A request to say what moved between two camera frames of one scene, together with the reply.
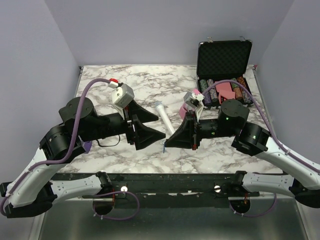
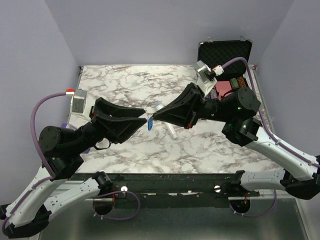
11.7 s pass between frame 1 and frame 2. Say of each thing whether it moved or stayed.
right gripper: moved
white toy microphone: stayed
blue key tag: moved
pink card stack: stayed
